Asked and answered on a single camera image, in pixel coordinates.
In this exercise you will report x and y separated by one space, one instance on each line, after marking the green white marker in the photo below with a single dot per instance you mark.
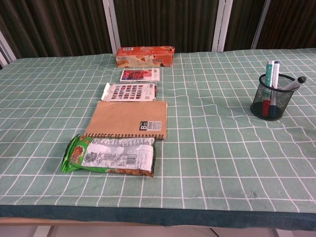
269 74

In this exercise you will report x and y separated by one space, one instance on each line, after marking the blue capped whiteboard marker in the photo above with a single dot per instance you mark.
276 74

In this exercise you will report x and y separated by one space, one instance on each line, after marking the black round object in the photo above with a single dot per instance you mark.
284 101

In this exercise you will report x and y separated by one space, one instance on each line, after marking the grey black marker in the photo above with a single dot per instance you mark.
295 84

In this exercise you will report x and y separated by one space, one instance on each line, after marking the kraft spiral notebook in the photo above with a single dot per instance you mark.
123 118

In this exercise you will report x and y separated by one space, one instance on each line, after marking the sticker sheet plastic pack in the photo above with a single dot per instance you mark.
128 91

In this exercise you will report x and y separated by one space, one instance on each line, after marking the red picture card pack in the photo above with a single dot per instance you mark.
139 75

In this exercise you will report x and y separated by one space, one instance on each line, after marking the green snack bag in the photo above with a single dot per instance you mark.
111 158

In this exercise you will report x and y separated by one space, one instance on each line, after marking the orange cardboard snack box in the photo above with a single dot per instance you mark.
145 57

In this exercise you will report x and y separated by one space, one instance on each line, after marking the green white grid tablecloth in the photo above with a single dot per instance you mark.
209 160

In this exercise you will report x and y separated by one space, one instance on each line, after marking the dark slatted partition panel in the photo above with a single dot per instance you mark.
165 23
243 22
56 27
291 23

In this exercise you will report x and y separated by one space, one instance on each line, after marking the white partition frame post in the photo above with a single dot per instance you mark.
222 27
6 48
111 27
259 27

